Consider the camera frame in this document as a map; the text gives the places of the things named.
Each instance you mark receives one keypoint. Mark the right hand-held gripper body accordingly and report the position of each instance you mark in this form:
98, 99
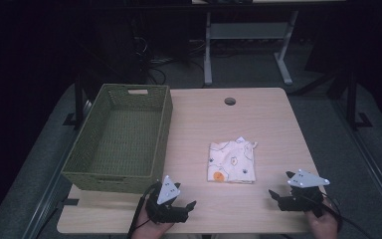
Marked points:
303, 199

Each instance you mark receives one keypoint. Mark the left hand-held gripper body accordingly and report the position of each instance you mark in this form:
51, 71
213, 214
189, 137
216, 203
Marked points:
165, 212

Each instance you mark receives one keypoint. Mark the cream patterned cloth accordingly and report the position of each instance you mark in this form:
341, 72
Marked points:
232, 162

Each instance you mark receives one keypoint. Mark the green woven basket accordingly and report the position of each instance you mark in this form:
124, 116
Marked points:
126, 142

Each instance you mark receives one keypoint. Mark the person's left hand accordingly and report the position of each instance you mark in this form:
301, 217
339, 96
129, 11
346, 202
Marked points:
147, 229

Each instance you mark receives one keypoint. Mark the person's right hand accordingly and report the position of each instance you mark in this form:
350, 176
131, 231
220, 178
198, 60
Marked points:
325, 227

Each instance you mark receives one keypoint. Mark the black tape strip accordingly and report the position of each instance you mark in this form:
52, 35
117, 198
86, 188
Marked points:
70, 201

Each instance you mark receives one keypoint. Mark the black metal stand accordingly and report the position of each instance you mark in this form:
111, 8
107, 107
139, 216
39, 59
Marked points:
78, 99
352, 99

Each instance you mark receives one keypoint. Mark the grey metal rail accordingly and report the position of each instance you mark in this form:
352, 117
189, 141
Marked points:
51, 192
371, 166

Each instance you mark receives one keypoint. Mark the white metal desk frame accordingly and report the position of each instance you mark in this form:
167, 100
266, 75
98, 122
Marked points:
245, 30

